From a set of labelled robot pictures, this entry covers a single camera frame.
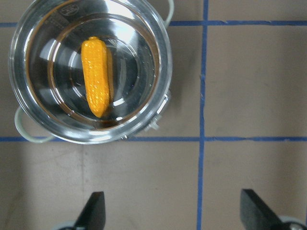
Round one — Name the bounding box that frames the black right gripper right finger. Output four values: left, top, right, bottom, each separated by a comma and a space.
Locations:
240, 189, 288, 230

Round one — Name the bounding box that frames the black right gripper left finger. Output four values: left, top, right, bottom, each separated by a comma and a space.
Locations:
73, 192, 106, 230

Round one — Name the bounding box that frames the yellow toy corn cob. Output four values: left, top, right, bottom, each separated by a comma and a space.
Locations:
81, 36, 111, 118

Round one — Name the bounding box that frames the grey-green electric pot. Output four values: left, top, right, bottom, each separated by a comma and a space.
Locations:
8, 0, 174, 144

